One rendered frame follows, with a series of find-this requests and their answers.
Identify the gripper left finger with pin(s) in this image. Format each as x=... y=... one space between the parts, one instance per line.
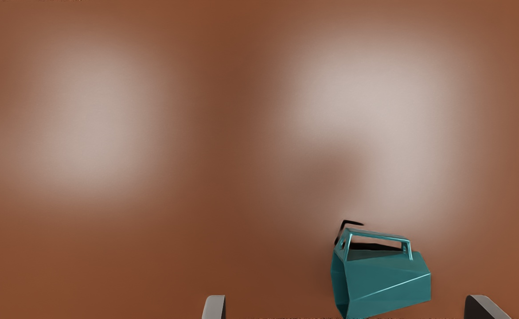
x=214 y=308

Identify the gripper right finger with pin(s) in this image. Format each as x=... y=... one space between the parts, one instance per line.
x=483 y=309

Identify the teal faceted mug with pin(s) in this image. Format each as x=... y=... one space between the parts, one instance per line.
x=376 y=281

